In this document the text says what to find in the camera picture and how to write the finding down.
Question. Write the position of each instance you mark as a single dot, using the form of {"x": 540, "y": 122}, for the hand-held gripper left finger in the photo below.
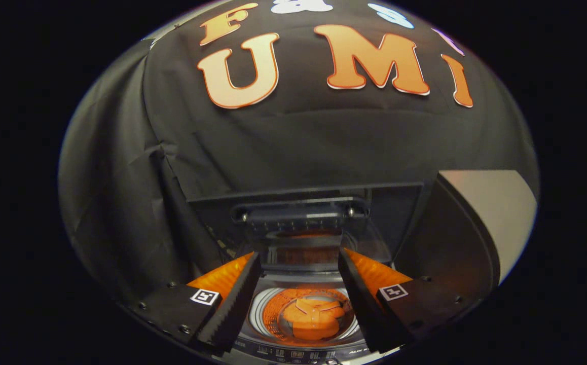
{"x": 232, "y": 309}

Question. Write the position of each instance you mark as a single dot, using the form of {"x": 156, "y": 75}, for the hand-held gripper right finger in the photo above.
{"x": 364, "y": 309}

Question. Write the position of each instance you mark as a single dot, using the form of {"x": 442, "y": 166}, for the yellow polo shirt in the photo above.
{"x": 314, "y": 319}

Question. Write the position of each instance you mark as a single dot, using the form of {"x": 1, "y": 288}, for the grey washing machine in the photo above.
{"x": 298, "y": 353}

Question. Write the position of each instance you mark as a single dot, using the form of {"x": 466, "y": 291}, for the black backdrop cloth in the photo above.
{"x": 324, "y": 142}

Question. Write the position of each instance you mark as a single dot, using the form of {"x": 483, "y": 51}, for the plain black side curtain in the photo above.
{"x": 111, "y": 177}

